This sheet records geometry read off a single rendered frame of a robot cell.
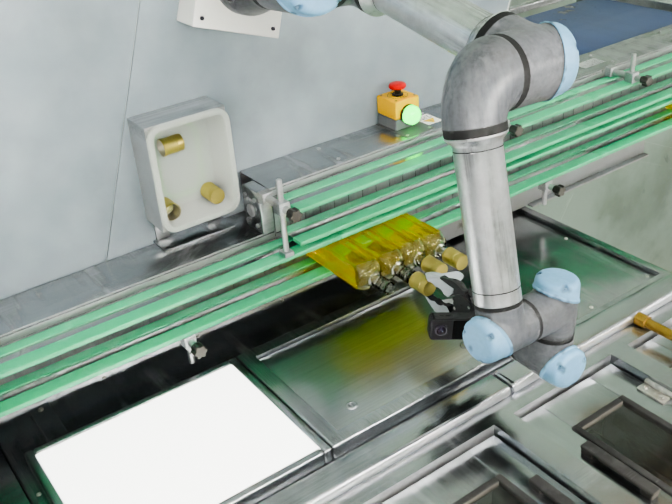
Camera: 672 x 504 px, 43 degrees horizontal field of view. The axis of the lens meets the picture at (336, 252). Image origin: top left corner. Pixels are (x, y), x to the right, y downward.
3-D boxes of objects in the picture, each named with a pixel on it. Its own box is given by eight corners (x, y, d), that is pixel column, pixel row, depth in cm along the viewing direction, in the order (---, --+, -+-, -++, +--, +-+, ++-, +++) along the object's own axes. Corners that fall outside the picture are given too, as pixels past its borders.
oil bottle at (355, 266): (304, 255, 186) (364, 296, 171) (302, 233, 183) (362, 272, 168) (326, 246, 189) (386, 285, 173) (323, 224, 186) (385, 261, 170)
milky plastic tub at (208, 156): (147, 221, 174) (165, 236, 168) (126, 117, 163) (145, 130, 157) (221, 195, 183) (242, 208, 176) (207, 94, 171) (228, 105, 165)
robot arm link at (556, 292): (547, 300, 132) (540, 359, 137) (593, 278, 138) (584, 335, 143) (509, 280, 137) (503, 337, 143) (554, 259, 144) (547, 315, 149)
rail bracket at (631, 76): (601, 76, 224) (644, 88, 214) (603, 49, 220) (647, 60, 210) (611, 73, 226) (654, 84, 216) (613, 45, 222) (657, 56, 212)
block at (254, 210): (244, 224, 182) (261, 236, 176) (238, 184, 177) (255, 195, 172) (258, 219, 183) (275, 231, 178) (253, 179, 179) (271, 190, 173)
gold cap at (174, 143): (155, 137, 167) (175, 130, 169) (158, 154, 168) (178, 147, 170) (163, 142, 164) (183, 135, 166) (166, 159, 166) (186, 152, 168)
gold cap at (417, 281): (408, 289, 169) (422, 299, 166) (408, 274, 168) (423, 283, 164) (422, 284, 171) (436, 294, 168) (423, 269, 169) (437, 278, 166)
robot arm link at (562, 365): (593, 341, 142) (586, 382, 146) (544, 312, 150) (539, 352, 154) (560, 356, 138) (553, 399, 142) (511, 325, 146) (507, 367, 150)
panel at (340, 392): (27, 465, 153) (100, 591, 128) (23, 452, 151) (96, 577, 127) (414, 285, 196) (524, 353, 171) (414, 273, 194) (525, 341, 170)
